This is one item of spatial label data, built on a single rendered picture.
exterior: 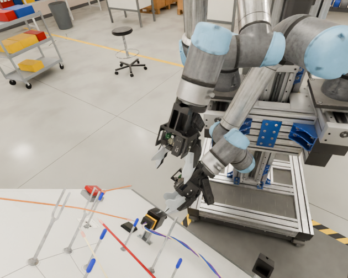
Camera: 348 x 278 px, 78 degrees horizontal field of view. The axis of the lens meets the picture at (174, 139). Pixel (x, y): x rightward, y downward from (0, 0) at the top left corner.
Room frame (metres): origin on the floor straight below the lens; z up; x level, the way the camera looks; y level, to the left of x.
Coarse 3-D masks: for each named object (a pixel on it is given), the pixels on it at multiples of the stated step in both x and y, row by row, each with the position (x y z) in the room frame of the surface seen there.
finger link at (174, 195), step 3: (174, 192) 0.40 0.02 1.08; (177, 192) 0.40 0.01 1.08; (165, 195) 0.40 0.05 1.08; (168, 195) 0.40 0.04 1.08; (171, 195) 0.40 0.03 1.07; (174, 195) 0.40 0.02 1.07; (177, 195) 0.40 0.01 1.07; (180, 195) 0.39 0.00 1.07; (165, 198) 0.39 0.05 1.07; (168, 198) 0.39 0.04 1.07; (171, 198) 0.39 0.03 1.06; (174, 198) 0.39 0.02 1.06; (165, 210) 0.37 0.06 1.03
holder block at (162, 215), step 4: (152, 208) 0.32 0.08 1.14; (156, 208) 0.33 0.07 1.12; (148, 212) 0.30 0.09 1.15; (152, 212) 0.30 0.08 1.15; (156, 212) 0.31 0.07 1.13; (160, 212) 0.31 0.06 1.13; (164, 212) 0.32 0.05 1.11; (152, 216) 0.29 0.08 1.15; (156, 216) 0.29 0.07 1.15; (160, 216) 0.29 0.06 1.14; (164, 216) 0.30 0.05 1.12; (160, 220) 0.28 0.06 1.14; (156, 224) 0.27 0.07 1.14; (160, 224) 0.29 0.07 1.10; (156, 228) 0.27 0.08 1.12
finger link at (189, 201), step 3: (195, 195) 0.37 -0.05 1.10; (186, 198) 0.37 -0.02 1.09; (189, 198) 0.36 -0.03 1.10; (192, 198) 0.36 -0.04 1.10; (195, 198) 0.36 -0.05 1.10; (186, 201) 0.36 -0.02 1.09; (189, 201) 0.35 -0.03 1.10; (192, 201) 0.35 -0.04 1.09; (183, 204) 0.35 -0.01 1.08; (186, 204) 0.35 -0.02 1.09; (189, 204) 0.35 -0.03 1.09; (180, 207) 0.35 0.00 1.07; (183, 207) 0.35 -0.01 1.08; (186, 207) 0.35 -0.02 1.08; (180, 210) 0.35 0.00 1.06
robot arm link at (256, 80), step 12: (288, 24) 0.59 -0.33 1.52; (252, 72) 0.62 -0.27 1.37; (264, 72) 0.60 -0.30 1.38; (252, 84) 0.60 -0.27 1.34; (264, 84) 0.60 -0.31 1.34; (240, 96) 0.61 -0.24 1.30; (252, 96) 0.59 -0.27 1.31; (228, 108) 0.62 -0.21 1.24; (240, 108) 0.59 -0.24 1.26; (228, 120) 0.59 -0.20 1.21; (240, 120) 0.58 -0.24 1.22; (216, 132) 0.60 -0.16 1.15
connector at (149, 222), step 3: (144, 216) 0.28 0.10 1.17; (147, 216) 0.29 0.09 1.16; (144, 219) 0.28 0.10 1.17; (147, 219) 0.27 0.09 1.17; (150, 219) 0.28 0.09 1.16; (156, 219) 0.28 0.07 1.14; (141, 222) 0.27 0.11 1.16; (144, 222) 0.27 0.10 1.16; (147, 222) 0.27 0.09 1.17; (150, 222) 0.27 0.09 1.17; (153, 222) 0.27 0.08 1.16; (147, 225) 0.26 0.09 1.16; (150, 225) 0.26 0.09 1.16; (147, 228) 0.25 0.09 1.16; (150, 228) 0.26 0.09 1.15
